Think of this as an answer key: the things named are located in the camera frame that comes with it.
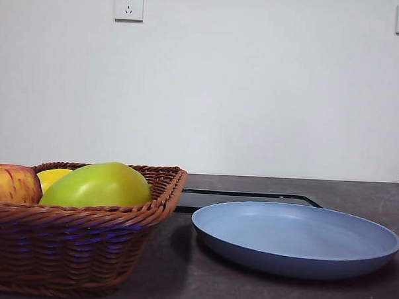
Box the blue plate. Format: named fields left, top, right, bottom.
left=189, top=198, right=399, bottom=284

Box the yellow lemon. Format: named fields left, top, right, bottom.
left=34, top=167, right=74, bottom=196

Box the brown wicker basket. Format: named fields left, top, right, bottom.
left=0, top=158, right=189, bottom=299

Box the black flat tray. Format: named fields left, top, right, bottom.
left=175, top=187, right=325, bottom=219

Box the green mango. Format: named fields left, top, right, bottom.
left=38, top=159, right=153, bottom=212

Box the red yellow apple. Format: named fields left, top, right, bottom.
left=0, top=163, right=44, bottom=206

